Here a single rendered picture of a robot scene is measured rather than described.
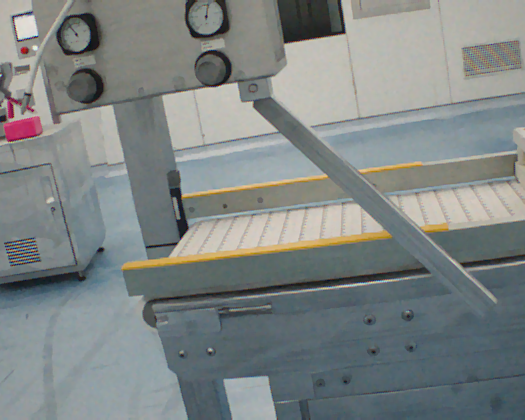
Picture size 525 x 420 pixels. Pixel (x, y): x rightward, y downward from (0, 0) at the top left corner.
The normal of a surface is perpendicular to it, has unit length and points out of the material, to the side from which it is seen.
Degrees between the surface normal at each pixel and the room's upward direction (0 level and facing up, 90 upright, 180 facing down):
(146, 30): 90
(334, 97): 90
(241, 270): 90
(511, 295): 90
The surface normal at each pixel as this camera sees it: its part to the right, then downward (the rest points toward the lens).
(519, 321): -0.12, 0.29
